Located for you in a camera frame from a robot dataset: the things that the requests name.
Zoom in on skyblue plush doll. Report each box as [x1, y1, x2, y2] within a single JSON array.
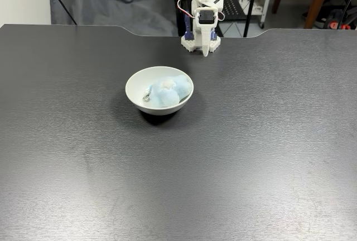
[[142, 74, 193, 107]]

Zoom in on white bowl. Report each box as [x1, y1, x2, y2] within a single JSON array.
[[124, 66, 194, 115]]

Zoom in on black perforated shelf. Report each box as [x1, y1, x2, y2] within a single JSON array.
[[221, 0, 249, 21]]

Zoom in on thick black stand pole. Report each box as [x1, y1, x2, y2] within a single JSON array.
[[243, 0, 259, 38]]

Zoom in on grey cloth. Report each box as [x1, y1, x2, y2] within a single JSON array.
[[50, 0, 179, 37]]

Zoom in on thick wooden furniture leg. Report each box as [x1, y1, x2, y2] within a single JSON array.
[[303, 0, 335, 29]]

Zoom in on black red vacuum cleaner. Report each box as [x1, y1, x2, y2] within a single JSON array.
[[313, 0, 354, 31]]

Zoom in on gripper servo cable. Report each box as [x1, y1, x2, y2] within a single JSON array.
[[177, 0, 196, 19]]

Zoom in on white cart frame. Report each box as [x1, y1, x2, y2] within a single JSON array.
[[238, 0, 277, 29]]

